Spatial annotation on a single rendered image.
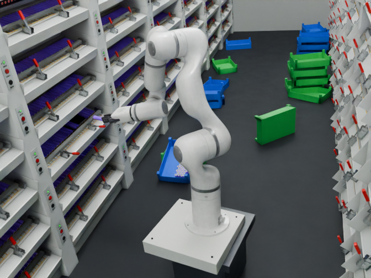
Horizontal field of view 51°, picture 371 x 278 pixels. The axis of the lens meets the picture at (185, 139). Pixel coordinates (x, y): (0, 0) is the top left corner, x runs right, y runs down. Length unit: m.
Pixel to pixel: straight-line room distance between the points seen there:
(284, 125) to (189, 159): 1.55
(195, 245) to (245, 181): 0.96
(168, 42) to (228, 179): 1.27
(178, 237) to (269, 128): 1.38
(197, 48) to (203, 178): 0.48
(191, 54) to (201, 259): 0.76
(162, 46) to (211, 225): 0.74
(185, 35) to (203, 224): 0.74
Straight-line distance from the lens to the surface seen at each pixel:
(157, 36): 1.42
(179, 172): 2.44
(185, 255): 1.55
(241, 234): 1.69
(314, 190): 2.41
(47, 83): 1.77
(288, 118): 2.87
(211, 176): 1.50
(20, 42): 1.66
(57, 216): 1.90
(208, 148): 1.44
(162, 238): 1.63
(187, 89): 1.43
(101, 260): 2.09
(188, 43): 1.45
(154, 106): 1.77
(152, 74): 1.66
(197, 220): 1.63
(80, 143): 2.02
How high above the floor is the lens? 1.45
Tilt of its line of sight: 29 degrees down
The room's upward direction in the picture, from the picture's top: 7 degrees counter-clockwise
